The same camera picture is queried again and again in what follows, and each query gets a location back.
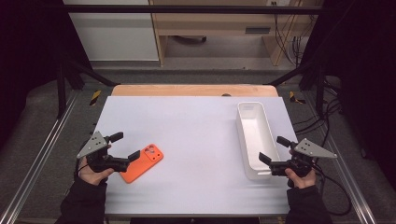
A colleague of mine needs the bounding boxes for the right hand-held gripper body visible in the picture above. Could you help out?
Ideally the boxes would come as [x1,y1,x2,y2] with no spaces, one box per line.
[269,138,338,178]

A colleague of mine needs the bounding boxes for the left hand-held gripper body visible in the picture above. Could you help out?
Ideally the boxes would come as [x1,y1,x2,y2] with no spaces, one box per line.
[77,131,130,174]

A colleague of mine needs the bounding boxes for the orange phone case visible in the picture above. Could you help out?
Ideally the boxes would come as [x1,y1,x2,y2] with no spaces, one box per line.
[120,143,164,185]

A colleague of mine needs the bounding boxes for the white plastic bin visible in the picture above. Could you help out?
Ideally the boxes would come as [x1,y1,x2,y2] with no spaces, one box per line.
[235,101,283,181]

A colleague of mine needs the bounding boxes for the person's left hand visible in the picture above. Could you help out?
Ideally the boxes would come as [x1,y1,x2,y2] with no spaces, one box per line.
[78,155,115,187]

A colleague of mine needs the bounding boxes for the person's right hand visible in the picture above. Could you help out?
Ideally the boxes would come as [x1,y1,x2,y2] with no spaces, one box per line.
[284,168,318,189]

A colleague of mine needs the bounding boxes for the black yellow floor tape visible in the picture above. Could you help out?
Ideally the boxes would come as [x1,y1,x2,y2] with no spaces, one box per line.
[289,91,306,105]
[90,90,103,106]

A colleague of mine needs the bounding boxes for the white table sheet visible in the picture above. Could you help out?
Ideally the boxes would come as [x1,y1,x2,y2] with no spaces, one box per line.
[92,95,299,217]

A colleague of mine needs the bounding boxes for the wooden table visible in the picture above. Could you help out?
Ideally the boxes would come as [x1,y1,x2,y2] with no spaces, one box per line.
[111,83,279,97]

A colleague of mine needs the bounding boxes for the white cabinet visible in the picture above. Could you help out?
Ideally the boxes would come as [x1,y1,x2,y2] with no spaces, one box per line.
[63,0,160,62]

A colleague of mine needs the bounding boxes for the wooden desk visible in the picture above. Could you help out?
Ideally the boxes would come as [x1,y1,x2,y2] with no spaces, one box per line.
[148,0,314,67]

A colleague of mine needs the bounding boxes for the black floor cables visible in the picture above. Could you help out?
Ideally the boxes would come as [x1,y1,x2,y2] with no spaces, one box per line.
[293,78,344,136]

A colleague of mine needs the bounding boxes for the aluminium rail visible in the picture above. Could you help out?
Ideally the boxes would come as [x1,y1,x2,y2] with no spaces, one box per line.
[303,92,378,224]
[0,90,79,224]

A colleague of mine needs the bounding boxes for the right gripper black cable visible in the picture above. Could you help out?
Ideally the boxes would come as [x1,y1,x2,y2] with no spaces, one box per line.
[311,162,353,217]

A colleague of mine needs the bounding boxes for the black frame leg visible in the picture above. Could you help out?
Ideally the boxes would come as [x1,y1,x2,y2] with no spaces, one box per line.
[266,59,327,117]
[56,55,120,119]

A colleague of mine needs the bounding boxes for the hanging black cables bundle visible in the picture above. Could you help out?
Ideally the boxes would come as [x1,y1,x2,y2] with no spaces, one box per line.
[273,1,312,67]

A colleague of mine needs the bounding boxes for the black frame crossbar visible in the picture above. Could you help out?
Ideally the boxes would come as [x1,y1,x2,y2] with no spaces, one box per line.
[62,4,325,15]

